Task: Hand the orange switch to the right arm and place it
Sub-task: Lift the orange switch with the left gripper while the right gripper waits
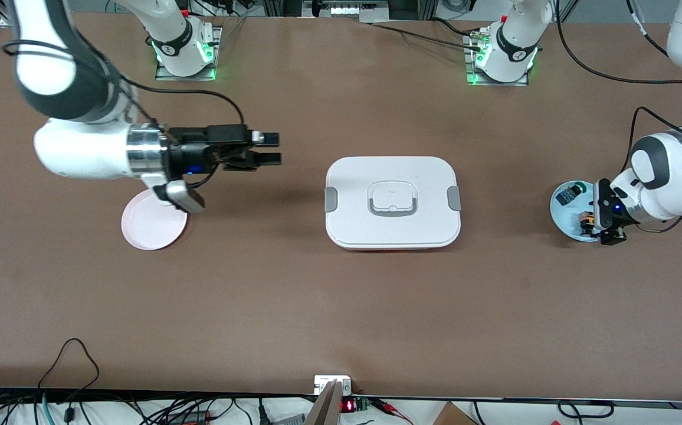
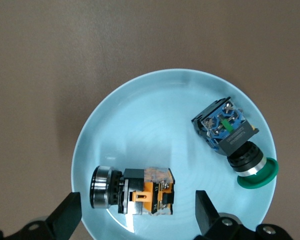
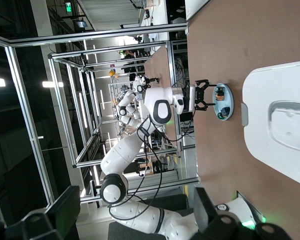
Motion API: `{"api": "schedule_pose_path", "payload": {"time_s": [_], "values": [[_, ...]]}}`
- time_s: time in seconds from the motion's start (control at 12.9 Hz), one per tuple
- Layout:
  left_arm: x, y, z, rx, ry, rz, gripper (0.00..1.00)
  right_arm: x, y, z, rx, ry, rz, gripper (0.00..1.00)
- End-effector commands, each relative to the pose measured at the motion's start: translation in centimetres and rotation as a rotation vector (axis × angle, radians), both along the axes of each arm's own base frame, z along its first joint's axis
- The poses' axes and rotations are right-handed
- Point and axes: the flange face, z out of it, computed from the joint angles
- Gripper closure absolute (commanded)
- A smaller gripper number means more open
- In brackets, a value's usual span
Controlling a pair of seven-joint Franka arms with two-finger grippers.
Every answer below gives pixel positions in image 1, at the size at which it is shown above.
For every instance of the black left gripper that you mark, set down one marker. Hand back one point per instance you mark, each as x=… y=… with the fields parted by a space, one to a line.
x=605 y=219

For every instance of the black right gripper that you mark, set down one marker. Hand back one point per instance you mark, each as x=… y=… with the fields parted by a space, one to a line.
x=190 y=154

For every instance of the orange push button switch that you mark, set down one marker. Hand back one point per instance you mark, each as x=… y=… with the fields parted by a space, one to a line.
x=587 y=223

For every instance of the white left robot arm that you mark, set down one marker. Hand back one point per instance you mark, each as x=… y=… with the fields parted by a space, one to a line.
x=671 y=171

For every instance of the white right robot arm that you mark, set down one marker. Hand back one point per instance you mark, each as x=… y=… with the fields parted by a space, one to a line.
x=81 y=147

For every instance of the light blue round plate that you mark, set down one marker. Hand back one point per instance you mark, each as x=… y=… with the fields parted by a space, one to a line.
x=565 y=221

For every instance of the blue black small object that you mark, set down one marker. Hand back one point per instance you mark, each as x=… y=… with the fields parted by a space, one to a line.
x=566 y=195

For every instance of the white lidded lunch box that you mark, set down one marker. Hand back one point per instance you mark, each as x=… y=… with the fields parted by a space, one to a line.
x=376 y=177

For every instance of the pink round plate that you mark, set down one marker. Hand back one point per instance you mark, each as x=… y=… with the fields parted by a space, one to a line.
x=152 y=227

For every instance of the grey device with lit panel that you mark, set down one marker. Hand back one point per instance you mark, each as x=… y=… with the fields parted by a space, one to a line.
x=344 y=9

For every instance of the brown cardboard box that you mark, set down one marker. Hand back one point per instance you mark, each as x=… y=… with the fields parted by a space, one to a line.
x=453 y=416

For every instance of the red digit display module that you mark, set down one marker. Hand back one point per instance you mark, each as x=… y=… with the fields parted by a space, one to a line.
x=348 y=406

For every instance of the black power adapter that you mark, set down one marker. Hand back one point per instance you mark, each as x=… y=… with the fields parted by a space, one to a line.
x=190 y=417

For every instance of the red clip leads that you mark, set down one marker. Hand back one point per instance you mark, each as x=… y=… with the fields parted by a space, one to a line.
x=391 y=407

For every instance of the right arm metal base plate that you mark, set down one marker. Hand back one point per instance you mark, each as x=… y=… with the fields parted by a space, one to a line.
x=164 y=75

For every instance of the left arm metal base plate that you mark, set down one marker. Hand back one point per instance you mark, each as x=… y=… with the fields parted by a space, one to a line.
x=474 y=81

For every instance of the small metal bracket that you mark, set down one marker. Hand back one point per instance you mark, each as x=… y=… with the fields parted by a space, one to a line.
x=324 y=382

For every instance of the grey camera pole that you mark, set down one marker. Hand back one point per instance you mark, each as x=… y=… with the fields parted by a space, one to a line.
x=326 y=407

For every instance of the aluminium frame profile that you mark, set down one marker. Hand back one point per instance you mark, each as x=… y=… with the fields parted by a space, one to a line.
x=3 y=20

